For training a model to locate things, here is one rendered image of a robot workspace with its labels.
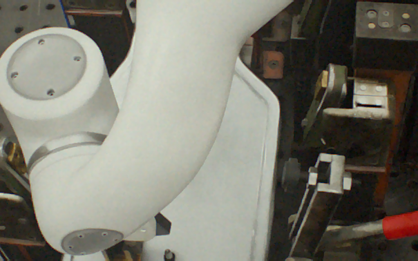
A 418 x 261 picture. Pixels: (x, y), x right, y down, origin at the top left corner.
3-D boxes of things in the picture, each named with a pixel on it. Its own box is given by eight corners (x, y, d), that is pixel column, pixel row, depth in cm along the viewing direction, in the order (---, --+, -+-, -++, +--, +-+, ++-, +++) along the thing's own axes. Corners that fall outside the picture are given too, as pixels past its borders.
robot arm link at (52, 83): (141, 192, 72) (120, 103, 77) (114, 106, 61) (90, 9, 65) (44, 218, 71) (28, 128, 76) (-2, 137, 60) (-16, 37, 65)
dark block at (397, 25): (338, 180, 128) (356, -2, 93) (385, 184, 128) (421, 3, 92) (337, 210, 126) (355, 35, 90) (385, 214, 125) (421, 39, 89)
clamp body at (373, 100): (307, 206, 127) (311, 56, 95) (385, 211, 125) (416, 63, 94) (302, 263, 122) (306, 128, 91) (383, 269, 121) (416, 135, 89)
